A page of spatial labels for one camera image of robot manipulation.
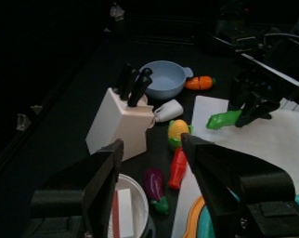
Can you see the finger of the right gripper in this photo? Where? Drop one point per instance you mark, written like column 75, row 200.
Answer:
column 249, row 114
column 269, row 110

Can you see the white cutting board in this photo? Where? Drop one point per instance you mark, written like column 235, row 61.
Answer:
column 271, row 139

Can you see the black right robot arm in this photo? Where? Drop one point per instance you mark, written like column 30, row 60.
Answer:
column 259, row 40

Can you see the light blue toy pot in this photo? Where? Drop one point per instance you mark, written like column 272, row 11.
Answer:
column 165, row 79

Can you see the yellow toy corn cob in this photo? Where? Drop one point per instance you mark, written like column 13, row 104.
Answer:
column 177, row 130

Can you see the teal basket with orange rim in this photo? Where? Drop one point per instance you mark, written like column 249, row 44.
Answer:
column 200, row 220

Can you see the white toy cup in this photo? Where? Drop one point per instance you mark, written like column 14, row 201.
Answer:
column 169, row 110

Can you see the purple toy eggplant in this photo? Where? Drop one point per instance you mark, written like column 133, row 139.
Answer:
column 153, row 184

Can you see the white round plate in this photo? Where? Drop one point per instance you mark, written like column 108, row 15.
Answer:
column 135, row 192

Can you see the orange toy carrot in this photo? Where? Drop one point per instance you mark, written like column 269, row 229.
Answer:
column 199, row 83

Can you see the red toy chili pepper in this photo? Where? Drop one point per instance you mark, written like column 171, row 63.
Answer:
column 179, row 169

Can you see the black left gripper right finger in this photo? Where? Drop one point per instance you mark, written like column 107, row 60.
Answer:
column 241, row 192

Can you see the white knife block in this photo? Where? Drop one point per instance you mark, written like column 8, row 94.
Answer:
column 120, row 124

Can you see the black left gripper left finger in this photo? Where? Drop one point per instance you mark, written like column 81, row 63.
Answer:
column 72, row 198

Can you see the green toy pea pod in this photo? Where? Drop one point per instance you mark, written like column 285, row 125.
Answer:
column 221, row 120

